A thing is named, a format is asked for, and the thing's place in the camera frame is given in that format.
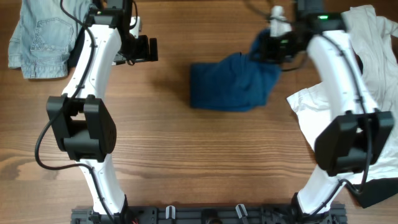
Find dark blue polo shirt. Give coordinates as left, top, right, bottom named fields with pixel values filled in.
left=190, top=29, right=281, bottom=112

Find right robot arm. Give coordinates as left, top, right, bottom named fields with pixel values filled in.
left=260, top=1, right=395, bottom=223

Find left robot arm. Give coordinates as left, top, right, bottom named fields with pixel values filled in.
left=35, top=1, right=158, bottom=223

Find black folded garment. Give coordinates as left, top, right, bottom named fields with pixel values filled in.
left=67, top=0, right=103, bottom=68

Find light blue denim jeans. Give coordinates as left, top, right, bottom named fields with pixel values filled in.
left=8, top=0, right=95, bottom=79

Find white t-shirt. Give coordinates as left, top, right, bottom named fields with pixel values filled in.
left=285, top=4, right=398, bottom=181

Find black garment under pile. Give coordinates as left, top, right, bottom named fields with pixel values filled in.
left=349, top=178, right=398, bottom=208

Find right black cable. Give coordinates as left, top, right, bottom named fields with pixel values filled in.
left=242, top=0, right=374, bottom=215

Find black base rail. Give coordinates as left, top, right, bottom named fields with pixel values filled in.
left=70, top=204, right=348, bottom=224

